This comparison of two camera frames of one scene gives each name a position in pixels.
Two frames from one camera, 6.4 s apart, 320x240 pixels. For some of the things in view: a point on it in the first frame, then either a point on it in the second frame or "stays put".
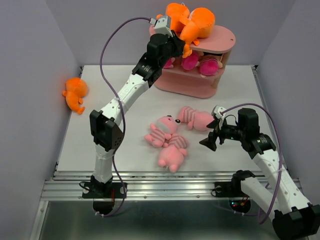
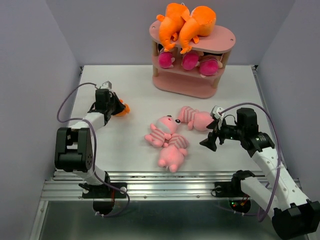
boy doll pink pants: (209, 66) stays put
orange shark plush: (177, 12) stays put
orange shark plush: (199, 25) stays put
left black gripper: (178, 43) → (119, 107)
